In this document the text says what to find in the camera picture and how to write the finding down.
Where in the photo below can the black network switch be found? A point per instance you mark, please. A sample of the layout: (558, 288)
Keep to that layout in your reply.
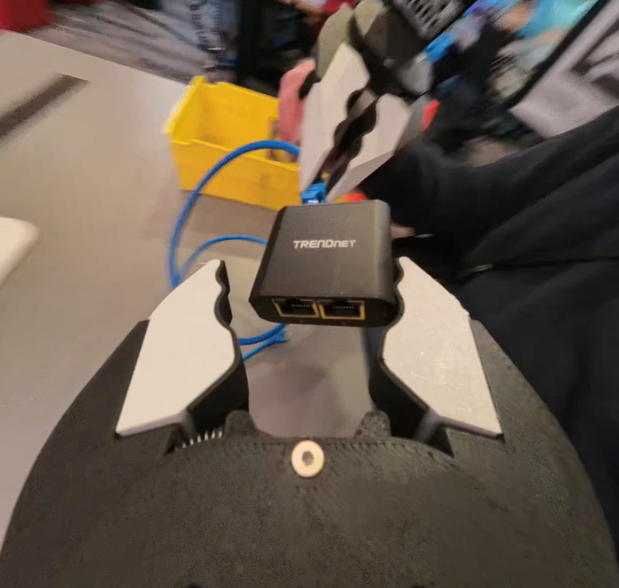
(329, 269)

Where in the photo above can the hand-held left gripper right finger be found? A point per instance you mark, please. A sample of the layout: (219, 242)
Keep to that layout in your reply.
(440, 356)

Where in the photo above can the yellow plastic bin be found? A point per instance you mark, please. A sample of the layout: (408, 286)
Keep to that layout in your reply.
(213, 114)

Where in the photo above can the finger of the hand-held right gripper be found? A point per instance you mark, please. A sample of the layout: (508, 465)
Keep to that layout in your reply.
(324, 109)
(382, 133)

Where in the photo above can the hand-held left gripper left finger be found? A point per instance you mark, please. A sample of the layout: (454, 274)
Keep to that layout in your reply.
(179, 356)

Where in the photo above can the person's right forearm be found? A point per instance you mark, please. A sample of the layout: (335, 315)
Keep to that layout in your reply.
(507, 182)

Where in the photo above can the person's dark jacket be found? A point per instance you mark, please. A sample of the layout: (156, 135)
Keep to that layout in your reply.
(556, 331)

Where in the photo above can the white sign stand base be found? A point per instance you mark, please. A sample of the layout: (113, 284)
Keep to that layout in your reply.
(14, 244)

